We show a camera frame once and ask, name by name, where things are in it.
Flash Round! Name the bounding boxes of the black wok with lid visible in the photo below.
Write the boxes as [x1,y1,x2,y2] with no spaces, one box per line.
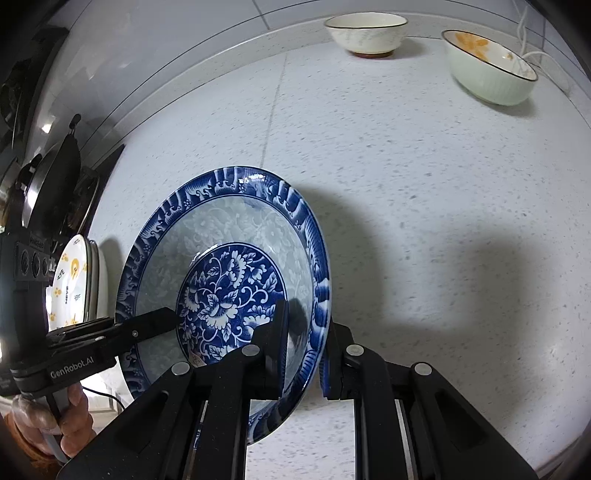
[21,115,81,232]

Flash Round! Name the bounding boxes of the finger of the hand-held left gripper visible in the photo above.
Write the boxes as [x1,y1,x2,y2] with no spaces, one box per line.
[46,308,183,358]

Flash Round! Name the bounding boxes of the white power cable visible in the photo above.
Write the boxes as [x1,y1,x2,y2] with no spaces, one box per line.
[517,9,573,93]

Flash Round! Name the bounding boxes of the person's left hand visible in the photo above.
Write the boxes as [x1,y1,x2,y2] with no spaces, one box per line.
[9,383,98,462]

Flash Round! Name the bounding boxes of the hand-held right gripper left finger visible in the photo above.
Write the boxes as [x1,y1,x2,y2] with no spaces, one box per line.
[55,299,291,480]

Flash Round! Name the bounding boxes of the white bowl with dark rim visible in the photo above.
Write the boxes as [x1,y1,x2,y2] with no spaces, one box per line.
[324,12,409,59]

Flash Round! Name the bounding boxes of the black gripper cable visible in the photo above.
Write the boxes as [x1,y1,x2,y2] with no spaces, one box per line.
[85,388,125,409]

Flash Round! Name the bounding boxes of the pale bowl with orange flowers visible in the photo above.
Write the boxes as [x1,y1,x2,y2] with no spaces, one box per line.
[442,30,539,107]

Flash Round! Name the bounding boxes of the blue and white floral bowl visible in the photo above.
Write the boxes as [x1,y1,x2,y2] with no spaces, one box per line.
[115,165,332,446]

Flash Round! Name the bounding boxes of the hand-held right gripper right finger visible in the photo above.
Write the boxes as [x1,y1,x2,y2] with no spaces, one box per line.
[318,320,540,480]

